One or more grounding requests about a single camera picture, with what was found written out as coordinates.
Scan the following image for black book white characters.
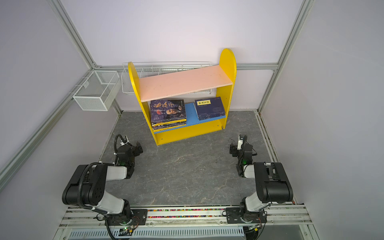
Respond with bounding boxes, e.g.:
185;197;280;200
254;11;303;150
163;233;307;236
153;122;187;133

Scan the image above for navy book yellow label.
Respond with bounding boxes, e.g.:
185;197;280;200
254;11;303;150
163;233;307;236
194;97;226;116
198;114;226;121

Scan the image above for black book orange characters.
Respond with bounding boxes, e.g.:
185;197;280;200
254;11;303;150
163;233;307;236
152;119;187;127

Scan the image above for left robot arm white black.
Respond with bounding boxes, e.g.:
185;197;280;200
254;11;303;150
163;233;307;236
62;134;143;219

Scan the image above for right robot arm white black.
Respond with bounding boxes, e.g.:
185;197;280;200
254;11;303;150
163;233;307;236
230;135;294;217

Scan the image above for white mesh box basket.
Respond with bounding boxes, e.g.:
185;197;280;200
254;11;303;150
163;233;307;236
73;70;122;112

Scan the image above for white vent grille panel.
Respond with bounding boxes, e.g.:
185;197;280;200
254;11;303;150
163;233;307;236
66;227;245;240

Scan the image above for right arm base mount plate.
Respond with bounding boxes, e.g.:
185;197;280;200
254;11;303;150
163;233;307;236
224;207;267;224

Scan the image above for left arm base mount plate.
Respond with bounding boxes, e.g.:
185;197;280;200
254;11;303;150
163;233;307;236
107;209;148;226

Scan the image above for aluminium rail with colourful strip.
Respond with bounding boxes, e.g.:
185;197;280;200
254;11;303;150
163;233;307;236
58;204;313;230

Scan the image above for white wire rack basket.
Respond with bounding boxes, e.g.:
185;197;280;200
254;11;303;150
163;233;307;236
121;62;217;95

